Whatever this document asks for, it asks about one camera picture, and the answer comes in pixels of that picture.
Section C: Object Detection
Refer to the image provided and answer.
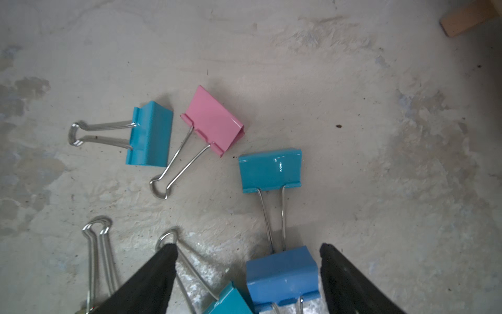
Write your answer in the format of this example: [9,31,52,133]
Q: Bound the teal binder clip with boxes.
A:
[239,149,303,253]
[68,101,173,167]
[155,229,254,313]

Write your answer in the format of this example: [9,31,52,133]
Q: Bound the blue binder clip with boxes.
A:
[246,246,320,313]

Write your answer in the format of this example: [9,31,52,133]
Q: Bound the pink binder clip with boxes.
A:
[149,85,244,200]

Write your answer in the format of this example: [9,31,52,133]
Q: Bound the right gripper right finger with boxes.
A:
[320,243,405,314]

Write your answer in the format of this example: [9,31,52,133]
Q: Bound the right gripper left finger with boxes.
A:
[93,243,179,314]

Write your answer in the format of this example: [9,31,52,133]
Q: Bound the yellow binder clip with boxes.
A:
[82,215,120,313]

